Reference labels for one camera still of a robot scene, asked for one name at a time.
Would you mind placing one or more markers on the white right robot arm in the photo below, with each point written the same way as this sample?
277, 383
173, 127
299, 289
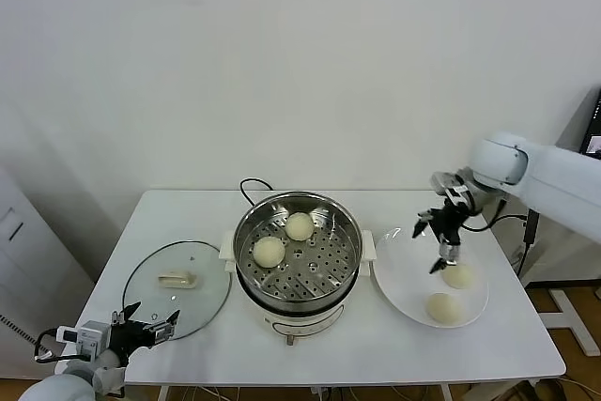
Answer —
554, 171

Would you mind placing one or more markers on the white steamed baozi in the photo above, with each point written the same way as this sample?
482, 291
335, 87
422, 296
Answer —
268, 251
459, 277
299, 226
443, 309

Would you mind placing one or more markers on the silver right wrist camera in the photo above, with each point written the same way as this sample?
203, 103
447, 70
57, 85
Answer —
446, 182

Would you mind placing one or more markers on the white cabinet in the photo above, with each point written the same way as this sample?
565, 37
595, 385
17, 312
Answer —
28, 255

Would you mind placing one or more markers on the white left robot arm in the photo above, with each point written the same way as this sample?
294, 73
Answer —
51, 384

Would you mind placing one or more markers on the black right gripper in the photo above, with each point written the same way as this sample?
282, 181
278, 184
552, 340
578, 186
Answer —
448, 226

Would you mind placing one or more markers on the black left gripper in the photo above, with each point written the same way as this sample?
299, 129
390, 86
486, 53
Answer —
129, 335

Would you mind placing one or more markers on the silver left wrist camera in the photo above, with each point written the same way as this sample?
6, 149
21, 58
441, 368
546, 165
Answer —
87, 335

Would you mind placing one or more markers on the white table leg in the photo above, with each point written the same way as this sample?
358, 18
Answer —
445, 393
162, 394

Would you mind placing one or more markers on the black laptop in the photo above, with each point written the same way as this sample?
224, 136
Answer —
594, 138

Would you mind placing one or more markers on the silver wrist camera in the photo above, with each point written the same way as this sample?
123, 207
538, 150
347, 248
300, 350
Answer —
446, 182
87, 335

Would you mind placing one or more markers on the perforated stainless steel steamer basket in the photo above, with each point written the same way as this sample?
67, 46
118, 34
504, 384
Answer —
310, 279

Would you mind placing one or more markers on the white round plate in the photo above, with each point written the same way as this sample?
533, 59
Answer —
404, 274

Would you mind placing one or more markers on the white side desk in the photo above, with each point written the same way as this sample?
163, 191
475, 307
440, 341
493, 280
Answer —
570, 321

